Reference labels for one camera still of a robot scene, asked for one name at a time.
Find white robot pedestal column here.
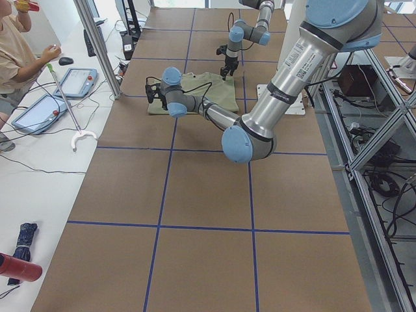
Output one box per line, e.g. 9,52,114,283
256,0,313,116

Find folded navy blue umbrella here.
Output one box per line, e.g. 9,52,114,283
12,223,39,281

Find blue teach pendant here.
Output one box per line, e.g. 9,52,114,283
59,68,98,99
12,95,68,135

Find red cylindrical bottle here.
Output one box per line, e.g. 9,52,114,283
1,253,43,282

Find near blue teach pendant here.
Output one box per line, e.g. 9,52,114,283
12,95,68,135

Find olive green long-sleeve shirt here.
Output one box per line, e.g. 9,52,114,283
147,71,240,116

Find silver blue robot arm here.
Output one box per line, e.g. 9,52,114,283
216,1,275,81
146,1,384,163

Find black computer keyboard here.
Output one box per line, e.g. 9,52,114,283
83,29,96,57

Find black computer mouse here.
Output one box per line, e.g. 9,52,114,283
58,57,74,66

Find seated person in beige shirt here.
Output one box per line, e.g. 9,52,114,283
0,0,62,153

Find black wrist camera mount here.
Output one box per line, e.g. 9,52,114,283
216,45,228,55
145,83,161,104

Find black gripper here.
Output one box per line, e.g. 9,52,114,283
220,55,239,81
157,91,168,110

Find far blue teach pendant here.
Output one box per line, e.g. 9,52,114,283
59,68,98,99

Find reacher grabber stick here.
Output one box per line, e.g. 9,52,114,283
46,62,98,152

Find aluminium frame post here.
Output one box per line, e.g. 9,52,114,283
73,0,122,99

